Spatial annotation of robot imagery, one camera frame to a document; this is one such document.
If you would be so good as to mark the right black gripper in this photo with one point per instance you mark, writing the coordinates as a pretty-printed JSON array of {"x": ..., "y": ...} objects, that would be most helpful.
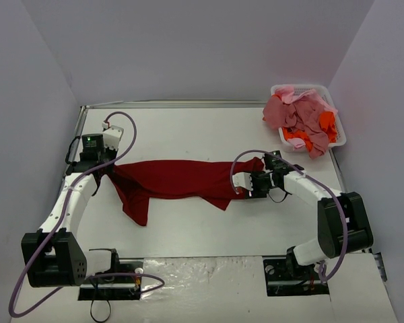
[{"x": 258, "y": 185}]

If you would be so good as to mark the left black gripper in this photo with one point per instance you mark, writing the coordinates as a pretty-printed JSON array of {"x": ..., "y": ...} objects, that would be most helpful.
[{"x": 105, "y": 161}]

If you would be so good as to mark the dark red t-shirt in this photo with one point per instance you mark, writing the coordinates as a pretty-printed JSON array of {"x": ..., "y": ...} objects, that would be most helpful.
[{"x": 137, "y": 183}]

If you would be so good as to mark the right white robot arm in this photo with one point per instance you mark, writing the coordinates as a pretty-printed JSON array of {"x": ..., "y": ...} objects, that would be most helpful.
[{"x": 342, "y": 222}]

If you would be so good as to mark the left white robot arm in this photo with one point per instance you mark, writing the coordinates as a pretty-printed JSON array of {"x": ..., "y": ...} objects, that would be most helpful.
[{"x": 52, "y": 253}]

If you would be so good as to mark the pink t-shirt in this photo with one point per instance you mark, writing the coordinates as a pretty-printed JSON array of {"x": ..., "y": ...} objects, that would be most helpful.
[{"x": 305, "y": 119}]

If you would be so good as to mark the white plastic basket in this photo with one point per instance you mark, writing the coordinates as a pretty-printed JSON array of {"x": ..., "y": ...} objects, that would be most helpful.
[{"x": 319, "y": 92}]

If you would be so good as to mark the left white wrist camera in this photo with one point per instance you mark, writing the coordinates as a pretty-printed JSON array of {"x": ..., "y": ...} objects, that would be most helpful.
[{"x": 112, "y": 137}]

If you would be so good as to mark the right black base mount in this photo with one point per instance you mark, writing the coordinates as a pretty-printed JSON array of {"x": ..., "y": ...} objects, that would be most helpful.
[{"x": 280, "y": 282}]

